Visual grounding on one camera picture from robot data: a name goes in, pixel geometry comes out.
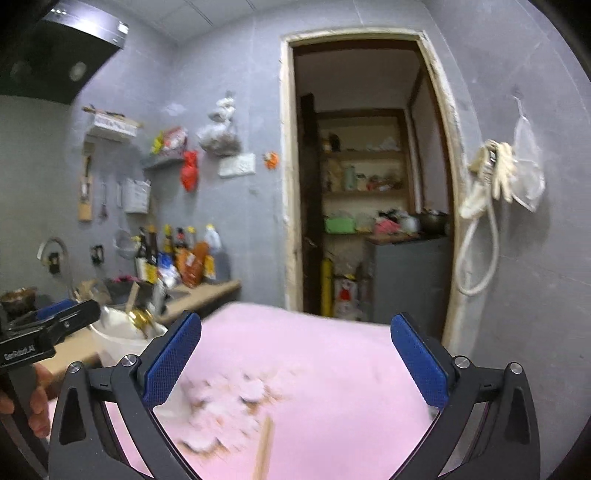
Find white coiled cable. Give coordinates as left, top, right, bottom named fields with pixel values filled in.
left=454, top=193, right=501, bottom=297

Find wooden spatula in holder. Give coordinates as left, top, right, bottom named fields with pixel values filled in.
left=124, top=282, right=139, bottom=315

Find white wall socket strip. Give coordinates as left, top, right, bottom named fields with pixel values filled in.
left=218, top=153, right=256, bottom=178

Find large clear oil bottle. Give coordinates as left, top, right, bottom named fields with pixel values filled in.
left=204, top=224, right=222, bottom=282

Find white hanging basket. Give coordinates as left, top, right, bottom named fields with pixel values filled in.
left=82, top=106, right=144, bottom=143

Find red plastic bag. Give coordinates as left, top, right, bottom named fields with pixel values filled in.
left=180, top=150, right=199, bottom=192

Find white plastic utensil holder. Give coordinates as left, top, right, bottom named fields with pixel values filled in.
left=89, top=307, right=167, bottom=367

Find wooden pantry shelf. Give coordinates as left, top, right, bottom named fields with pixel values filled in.
left=297, top=94, right=415, bottom=316

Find orange snack packet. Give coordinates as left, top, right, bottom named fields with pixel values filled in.
left=180, top=241, right=209, bottom=288

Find dark soy sauce bottle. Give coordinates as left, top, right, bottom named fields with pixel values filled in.
left=135, top=228, right=148, bottom=282

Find gold handled utensil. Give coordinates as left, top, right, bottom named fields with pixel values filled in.
left=127, top=308, right=155, bottom=339

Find grey cabinet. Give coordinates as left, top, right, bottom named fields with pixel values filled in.
left=360, top=237, right=452, bottom=339

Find white gloves on hook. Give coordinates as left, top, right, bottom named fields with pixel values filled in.
left=469, top=140, right=516, bottom=203

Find clear plastic bag on hook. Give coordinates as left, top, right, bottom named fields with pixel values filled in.
left=511, top=97, right=546, bottom=213

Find pink floral tablecloth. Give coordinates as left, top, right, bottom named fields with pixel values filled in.
left=48, top=301, right=440, bottom=480

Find wooden chopstick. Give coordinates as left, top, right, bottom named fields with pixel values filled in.
left=252, top=415, right=274, bottom=480

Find left hand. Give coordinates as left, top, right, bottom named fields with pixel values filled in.
left=1, top=363, right=53, bottom=439

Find grey hanging plastic bag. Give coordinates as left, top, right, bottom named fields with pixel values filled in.
left=197, top=91, right=242, bottom=157

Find black range hood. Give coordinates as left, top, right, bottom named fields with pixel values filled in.
left=1, top=1, right=129, bottom=105

